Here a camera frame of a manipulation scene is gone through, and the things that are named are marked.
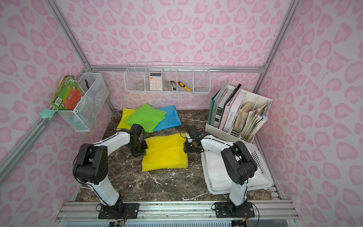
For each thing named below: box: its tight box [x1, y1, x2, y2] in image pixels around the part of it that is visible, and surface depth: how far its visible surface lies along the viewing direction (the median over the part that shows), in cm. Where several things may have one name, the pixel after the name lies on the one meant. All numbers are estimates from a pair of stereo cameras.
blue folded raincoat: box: [153, 104, 182, 132], surface depth 113 cm
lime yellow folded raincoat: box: [116, 108, 138, 131], surface depth 115 cm
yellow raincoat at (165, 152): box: [141, 132, 189, 172], surface depth 94 cm
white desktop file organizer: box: [205, 84, 274, 144], surface depth 93 cm
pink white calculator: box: [149, 71, 163, 91], surface depth 97 cm
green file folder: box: [208, 79, 229, 126], surface depth 90 cm
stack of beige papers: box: [233, 100, 270, 141], surface depth 92 cm
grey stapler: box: [164, 80, 177, 92], surface depth 100 cm
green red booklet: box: [49, 74, 86, 111], surface depth 73 cm
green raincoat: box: [124, 103, 168, 133], surface depth 112 cm
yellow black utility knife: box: [177, 80, 192, 92], surface depth 100 cm
